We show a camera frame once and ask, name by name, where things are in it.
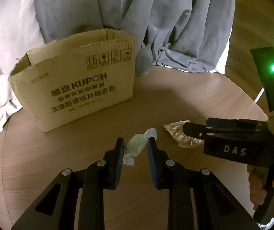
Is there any gold pastry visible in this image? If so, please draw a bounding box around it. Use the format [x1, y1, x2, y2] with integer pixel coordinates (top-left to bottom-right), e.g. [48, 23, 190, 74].
[164, 120, 203, 149]

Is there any pale green candy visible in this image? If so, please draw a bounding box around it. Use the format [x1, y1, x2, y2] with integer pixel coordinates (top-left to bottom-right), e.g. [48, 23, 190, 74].
[122, 128, 158, 167]

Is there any right hand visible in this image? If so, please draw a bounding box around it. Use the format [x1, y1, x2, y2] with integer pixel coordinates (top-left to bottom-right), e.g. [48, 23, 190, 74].
[247, 165, 274, 205]

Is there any black tracker with green light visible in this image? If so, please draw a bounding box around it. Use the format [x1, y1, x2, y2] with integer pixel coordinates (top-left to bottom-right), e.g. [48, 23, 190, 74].
[250, 46, 274, 142]

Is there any grey cloth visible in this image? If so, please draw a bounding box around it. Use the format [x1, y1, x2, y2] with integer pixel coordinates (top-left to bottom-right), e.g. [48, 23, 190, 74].
[34, 0, 235, 76]

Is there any brown cardboard box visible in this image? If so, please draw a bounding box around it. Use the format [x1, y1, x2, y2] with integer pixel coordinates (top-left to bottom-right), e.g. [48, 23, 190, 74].
[9, 29, 136, 132]

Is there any white cloth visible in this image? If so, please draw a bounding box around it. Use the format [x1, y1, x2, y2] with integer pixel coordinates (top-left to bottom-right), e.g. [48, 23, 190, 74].
[0, 0, 44, 133]

